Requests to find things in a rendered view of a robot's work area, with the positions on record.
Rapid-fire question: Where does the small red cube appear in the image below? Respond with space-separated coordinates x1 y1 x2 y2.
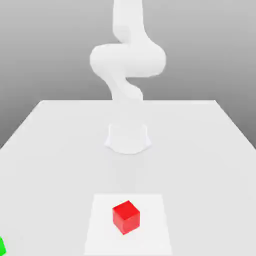
112 199 141 236

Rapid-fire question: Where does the small green cube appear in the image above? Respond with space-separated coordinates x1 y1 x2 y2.
0 236 7 256

